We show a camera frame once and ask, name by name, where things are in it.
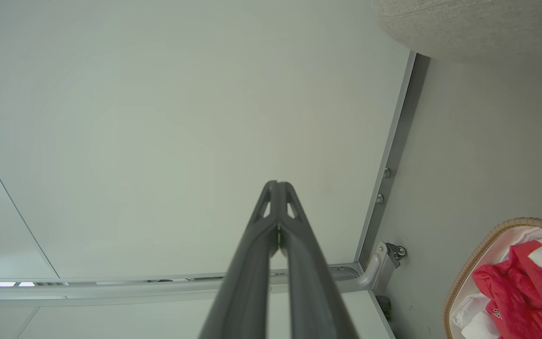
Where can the grey partition foot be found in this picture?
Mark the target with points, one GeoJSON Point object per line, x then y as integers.
{"type": "Point", "coordinates": [375, 266]}

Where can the grey metal partition post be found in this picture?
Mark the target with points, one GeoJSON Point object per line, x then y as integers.
{"type": "Point", "coordinates": [393, 155]}

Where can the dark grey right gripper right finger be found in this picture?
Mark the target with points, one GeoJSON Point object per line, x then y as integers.
{"type": "Point", "coordinates": [311, 287]}

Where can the grey partition bottom rail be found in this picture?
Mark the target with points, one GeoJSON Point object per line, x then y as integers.
{"type": "Point", "coordinates": [111, 288]}

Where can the wicker laundry basket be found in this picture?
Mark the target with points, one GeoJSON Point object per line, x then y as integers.
{"type": "Point", "coordinates": [468, 263]}

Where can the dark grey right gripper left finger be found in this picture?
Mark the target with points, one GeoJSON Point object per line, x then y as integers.
{"type": "Point", "coordinates": [247, 282]}

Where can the small metal caster wheel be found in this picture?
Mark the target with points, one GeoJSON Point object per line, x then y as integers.
{"type": "Point", "coordinates": [397, 252]}

